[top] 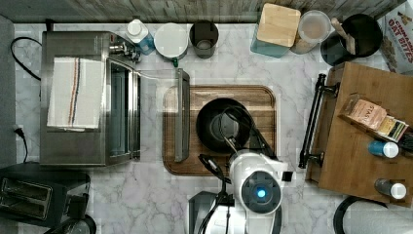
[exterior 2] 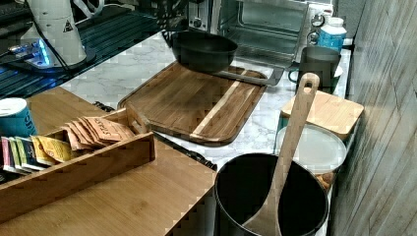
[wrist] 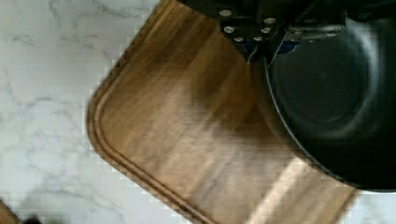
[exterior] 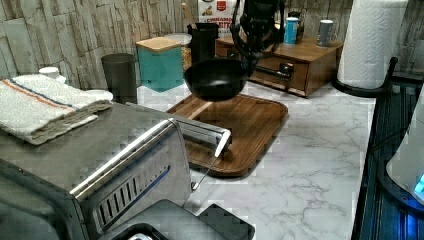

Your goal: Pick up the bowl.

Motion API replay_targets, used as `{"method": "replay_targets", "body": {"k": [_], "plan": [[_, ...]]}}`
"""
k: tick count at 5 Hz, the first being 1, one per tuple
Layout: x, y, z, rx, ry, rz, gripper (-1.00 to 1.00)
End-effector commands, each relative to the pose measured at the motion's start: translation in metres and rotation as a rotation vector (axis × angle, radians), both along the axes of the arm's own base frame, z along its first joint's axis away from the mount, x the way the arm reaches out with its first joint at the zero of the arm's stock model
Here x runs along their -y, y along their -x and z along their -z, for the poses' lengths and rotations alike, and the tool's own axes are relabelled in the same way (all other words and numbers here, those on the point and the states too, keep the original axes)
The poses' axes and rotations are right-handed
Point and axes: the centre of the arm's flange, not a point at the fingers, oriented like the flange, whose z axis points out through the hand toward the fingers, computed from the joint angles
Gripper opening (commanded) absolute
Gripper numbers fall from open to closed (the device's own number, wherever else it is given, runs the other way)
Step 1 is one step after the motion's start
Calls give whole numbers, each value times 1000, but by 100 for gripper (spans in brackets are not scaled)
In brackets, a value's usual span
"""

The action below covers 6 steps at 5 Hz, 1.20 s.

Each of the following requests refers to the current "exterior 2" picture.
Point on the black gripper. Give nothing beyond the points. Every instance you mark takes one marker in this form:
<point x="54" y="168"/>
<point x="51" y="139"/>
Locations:
<point x="171" y="17"/>

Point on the black bowl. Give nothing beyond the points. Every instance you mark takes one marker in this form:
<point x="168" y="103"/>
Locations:
<point x="201" y="51"/>

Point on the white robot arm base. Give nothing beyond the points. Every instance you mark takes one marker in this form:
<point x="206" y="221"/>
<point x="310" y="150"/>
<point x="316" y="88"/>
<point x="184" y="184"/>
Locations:
<point x="53" y="41"/>

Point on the stainless steel toaster oven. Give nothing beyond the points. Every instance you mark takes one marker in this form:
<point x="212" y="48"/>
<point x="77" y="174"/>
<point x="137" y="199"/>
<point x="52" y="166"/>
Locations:
<point x="270" y="33"/>

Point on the wooden cutting board tray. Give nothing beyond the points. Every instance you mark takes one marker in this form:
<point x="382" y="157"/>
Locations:
<point x="195" y="107"/>

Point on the orange tea bags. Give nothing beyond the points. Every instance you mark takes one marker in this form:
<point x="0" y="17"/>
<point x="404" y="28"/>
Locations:
<point x="95" y="132"/>

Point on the dark grey cup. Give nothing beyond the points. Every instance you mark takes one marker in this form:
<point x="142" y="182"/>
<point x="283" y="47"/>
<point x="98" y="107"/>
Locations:
<point x="323" y="62"/>

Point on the white supplement bottle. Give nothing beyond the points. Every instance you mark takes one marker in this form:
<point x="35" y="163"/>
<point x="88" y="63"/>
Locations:
<point x="332" y="34"/>

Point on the teal canister with wooden lid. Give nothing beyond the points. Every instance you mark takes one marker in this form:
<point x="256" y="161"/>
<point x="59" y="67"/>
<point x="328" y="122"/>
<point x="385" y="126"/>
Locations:
<point x="335" y="114"/>

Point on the yellow tea bag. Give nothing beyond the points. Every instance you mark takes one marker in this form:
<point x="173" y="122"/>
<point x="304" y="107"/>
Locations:
<point x="50" y="151"/>

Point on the wooden drawer box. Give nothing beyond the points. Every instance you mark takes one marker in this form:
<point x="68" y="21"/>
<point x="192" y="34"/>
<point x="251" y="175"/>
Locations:
<point x="149" y="200"/>

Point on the blue salt can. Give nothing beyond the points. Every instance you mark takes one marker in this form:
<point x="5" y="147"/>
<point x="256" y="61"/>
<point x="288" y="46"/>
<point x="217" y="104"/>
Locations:
<point x="15" y="118"/>

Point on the glass jar with white lid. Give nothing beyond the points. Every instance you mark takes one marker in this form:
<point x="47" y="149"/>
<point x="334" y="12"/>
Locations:
<point x="321" y="152"/>

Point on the green tea bags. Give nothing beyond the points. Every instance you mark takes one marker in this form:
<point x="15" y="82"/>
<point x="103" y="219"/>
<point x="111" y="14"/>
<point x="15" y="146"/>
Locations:
<point x="16" y="158"/>

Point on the wooden spoon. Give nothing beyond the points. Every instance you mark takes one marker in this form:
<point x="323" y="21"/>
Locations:
<point x="265" y="221"/>

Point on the wooden tea bag organizer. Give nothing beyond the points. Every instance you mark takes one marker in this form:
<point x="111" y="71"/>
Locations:
<point x="41" y="188"/>

